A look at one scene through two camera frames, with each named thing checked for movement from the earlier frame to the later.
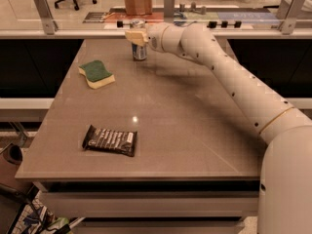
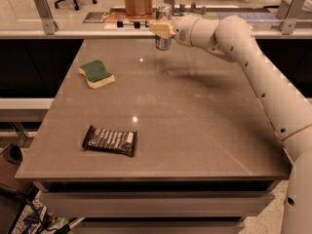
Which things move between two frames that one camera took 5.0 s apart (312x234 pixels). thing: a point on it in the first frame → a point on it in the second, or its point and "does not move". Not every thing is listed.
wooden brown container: [138, 2] does not move
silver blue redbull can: [138, 39] → [163, 11]
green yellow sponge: [96, 74] does not move
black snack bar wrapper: [114, 140] does not move
